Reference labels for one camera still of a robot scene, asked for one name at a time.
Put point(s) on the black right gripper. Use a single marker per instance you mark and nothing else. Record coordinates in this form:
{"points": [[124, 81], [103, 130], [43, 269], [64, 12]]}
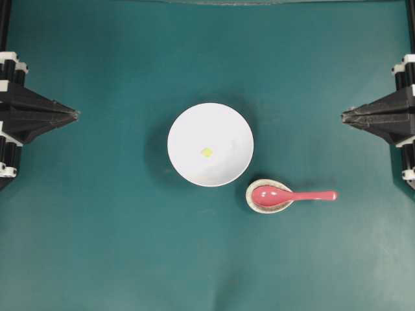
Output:
{"points": [[395, 130]]}

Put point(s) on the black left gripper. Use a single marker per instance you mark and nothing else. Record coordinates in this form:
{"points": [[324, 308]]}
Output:
{"points": [[15, 132]]}

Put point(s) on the pink ceramic spoon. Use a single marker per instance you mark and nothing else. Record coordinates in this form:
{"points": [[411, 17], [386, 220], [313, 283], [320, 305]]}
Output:
{"points": [[269, 196]]}

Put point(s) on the yellow hexagonal prism block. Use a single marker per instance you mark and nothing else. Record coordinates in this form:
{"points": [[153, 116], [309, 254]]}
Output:
{"points": [[207, 152]]}

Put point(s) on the small speckled spoon rest dish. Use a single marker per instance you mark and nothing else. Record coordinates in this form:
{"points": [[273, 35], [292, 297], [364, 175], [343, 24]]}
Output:
{"points": [[265, 210]]}

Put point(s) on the white round bowl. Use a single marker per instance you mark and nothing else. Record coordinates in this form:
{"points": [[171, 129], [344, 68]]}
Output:
{"points": [[215, 126]]}

